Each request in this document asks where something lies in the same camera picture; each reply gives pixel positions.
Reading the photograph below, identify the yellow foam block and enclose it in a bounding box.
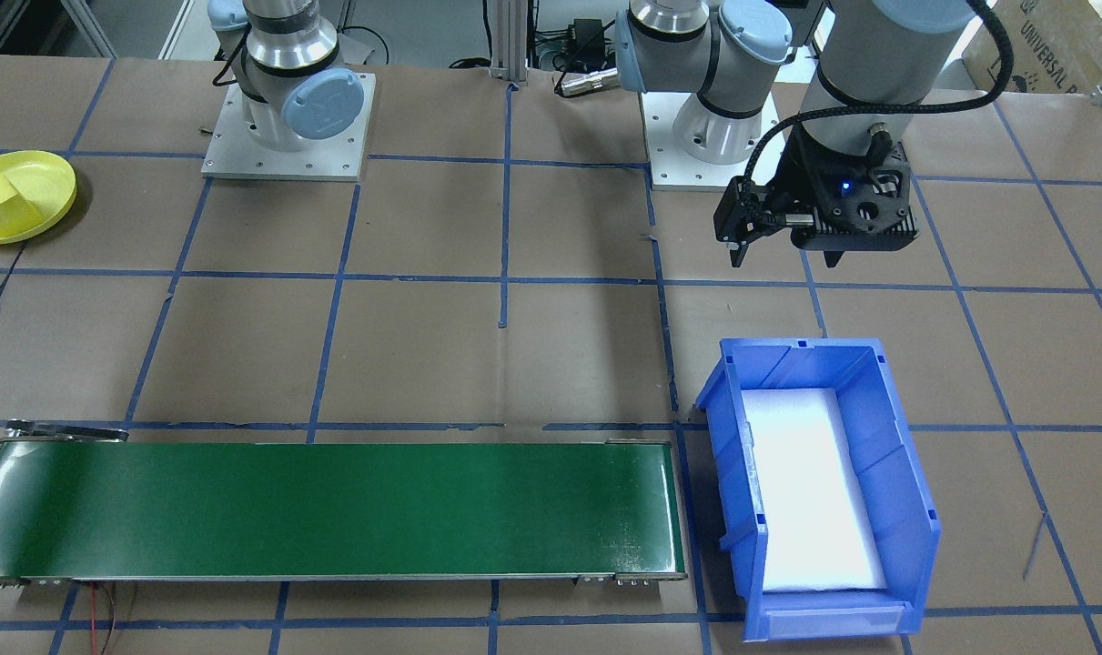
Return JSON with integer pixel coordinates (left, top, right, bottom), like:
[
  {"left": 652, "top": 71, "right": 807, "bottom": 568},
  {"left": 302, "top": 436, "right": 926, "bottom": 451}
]
[{"left": 0, "top": 175, "right": 44, "bottom": 239}]

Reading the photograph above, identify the yellow plate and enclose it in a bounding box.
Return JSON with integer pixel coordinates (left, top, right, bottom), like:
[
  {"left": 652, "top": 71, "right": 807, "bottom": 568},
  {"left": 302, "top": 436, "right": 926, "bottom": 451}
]
[{"left": 0, "top": 150, "right": 78, "bottom": 245}]

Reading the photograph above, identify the blue plastic storage bin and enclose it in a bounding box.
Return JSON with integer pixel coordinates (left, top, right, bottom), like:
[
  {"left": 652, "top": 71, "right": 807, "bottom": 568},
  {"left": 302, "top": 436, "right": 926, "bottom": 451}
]
[{"left": 694, "top": 337, "right": 941, "bottom": 642}]

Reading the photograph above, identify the cardboard box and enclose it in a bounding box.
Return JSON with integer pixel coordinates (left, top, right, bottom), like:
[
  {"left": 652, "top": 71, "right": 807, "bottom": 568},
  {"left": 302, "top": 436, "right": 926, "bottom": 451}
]
[{"left": 962, "top": 0, "right": 1102, "bottom": 96}]

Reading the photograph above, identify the green conveyor belt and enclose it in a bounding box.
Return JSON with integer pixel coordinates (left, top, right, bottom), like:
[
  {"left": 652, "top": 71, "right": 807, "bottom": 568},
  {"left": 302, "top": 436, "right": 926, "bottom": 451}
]
[{"left": 0, "top": 420, "right": 688, "bottom": 588}]

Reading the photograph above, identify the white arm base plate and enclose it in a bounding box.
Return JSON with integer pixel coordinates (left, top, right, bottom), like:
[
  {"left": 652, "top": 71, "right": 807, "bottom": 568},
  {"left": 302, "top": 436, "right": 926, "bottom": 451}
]
[
  {"left": 201, "top": 73, "right": 377, "bottom": 183},
  {"left": 640, "top": 91, "right": 788, "bottom": 192}
]

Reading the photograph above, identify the silver cable connector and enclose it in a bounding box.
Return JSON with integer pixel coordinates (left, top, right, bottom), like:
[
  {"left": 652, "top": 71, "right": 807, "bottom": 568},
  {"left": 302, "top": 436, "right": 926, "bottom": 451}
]
[{"left": 558, "top": 68, "right": 620, "bottom": 96}]

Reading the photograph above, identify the black braided cable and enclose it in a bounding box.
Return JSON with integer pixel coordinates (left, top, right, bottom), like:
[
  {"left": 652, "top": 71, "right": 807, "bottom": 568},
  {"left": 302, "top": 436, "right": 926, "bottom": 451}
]
[{"left": 742, "top": 0, "right": 1016, "bottom": 197}]

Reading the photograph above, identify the grey metal frame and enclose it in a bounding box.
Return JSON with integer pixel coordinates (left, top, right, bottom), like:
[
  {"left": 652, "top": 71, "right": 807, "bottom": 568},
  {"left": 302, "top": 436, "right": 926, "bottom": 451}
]
[{"left": 0, "top": 0, "right": 197, "bottom": 60}]

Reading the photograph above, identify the aluminium frame post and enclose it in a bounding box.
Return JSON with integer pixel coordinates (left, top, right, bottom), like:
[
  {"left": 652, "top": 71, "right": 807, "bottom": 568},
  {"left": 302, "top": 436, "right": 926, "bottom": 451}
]
[{"left": 482, "top": 0, "right": 531, "bottom": 85}]

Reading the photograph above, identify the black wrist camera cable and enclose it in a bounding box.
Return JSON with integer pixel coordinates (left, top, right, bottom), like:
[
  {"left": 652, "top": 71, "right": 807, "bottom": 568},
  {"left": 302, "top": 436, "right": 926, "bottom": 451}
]
[{"left": 212, "top": 32, "right": 253, "bottom": 89}]

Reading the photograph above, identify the red conveyor wire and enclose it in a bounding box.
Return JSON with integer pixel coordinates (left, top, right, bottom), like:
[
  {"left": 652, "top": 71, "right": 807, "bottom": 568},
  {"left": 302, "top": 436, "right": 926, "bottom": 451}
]
[{"left": 86, "top": 582, "right": 119, "bottom": 655}]

